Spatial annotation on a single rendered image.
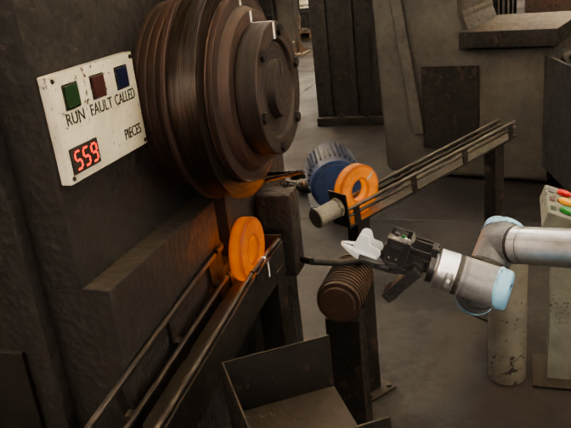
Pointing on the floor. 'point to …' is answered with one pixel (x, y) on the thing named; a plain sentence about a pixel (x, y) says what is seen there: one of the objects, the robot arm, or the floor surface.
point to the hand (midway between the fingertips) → (346, 247)
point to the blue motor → (326, 171)
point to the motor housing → (348, 334)
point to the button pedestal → (556, 309)
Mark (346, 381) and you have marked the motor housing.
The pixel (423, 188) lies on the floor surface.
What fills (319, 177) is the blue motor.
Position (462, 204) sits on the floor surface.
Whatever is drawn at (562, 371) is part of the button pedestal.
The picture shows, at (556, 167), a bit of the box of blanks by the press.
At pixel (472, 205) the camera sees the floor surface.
